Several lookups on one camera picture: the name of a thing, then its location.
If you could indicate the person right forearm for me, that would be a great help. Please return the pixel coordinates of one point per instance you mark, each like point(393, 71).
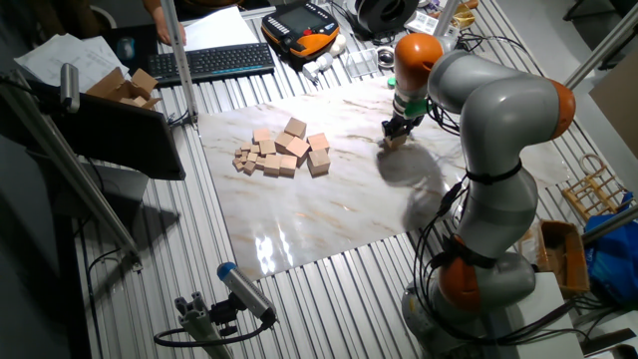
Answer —
point(151, 6)

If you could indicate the printed paper stack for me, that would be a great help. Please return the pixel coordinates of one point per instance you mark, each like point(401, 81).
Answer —
point(65, 57)

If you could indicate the medium wooden cube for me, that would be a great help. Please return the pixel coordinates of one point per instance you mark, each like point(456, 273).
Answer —
point(272, 164)
point(261, 134)
point(288, 165)
point(267, 147)

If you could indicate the person right hand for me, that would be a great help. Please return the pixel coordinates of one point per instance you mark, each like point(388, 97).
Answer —
point(162, 30)

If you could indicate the aluminium camera bracket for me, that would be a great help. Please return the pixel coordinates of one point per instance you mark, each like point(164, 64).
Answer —
point(197, 324)

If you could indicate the black computer keyboard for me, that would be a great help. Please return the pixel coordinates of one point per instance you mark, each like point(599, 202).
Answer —
point(212, 62)

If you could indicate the gold foil bag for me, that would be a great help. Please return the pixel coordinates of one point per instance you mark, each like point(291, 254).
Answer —
point(464, 19)

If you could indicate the grey camera blue tip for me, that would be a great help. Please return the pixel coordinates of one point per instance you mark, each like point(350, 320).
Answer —
point(246, 291)

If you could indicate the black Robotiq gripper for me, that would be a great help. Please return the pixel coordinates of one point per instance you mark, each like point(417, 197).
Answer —
point(406, 124)

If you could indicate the black filament spool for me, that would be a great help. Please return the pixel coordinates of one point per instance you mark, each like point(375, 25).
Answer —
point(379, 17)

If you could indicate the black monitor panel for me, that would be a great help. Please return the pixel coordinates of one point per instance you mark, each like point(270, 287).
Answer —
point(124, 139)

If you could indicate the marble pattern board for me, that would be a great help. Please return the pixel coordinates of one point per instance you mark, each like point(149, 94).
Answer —
point(324, 224)

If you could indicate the orange black teach pendant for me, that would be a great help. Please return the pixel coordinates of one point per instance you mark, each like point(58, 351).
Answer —
point(299, 20)

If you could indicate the brown cardboard box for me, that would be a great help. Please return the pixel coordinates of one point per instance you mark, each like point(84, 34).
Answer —
point(573, 259)

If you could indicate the aluminium frame post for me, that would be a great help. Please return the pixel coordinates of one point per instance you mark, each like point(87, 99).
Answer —
point(603, 50)
point(180, 65)
point(446, 17)

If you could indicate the white power strip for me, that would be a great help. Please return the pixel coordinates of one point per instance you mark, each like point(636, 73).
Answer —
point(421, 22)

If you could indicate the white paper sheet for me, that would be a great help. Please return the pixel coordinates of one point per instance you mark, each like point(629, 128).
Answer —
point(219, 30)

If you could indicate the black mouse pad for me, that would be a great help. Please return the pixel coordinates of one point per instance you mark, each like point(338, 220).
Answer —
point(144, 55)

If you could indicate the grey camera on frame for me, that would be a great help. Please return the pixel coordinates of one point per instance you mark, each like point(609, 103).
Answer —
point(70, 87)

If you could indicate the white egg shaped object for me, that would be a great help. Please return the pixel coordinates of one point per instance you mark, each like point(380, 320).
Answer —
point(338, 45)

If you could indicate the wooden rack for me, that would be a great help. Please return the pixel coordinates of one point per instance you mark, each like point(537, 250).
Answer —
point(598, 185)

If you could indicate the small open cardboard box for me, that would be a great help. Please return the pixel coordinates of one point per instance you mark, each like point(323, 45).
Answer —
point(112, 85)

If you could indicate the aluminium frame beam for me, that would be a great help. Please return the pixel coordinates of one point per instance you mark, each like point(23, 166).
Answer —
point(610, 224)
point(107, 219)

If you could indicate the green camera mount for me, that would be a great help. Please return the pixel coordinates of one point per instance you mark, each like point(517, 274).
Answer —
point(416, 107)

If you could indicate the white plug adapter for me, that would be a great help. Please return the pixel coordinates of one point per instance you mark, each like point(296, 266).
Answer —
point(316, 67)

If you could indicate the clear plastic box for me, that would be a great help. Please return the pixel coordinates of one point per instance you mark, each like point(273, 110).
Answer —
point(361, 62)

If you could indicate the brown cardboard sheet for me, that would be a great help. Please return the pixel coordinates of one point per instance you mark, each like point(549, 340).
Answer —
point(620, 105)

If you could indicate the small wooden cube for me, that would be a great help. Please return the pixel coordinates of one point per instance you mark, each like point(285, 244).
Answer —
point(249, 167)
point(259, 162)
point(254, 148)
point(252, 157)
point(246, 146)

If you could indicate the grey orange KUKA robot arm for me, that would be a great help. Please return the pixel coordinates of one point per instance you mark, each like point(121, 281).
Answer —
point(498, 124)

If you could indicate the grey computer mouse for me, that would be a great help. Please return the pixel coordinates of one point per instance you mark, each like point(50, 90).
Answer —
point(125, 48)

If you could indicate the blue bag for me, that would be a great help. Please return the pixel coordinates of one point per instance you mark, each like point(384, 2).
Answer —
point(615, 264)

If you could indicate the white robot plinth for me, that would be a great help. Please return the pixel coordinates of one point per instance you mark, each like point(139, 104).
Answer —
point(548, 324)

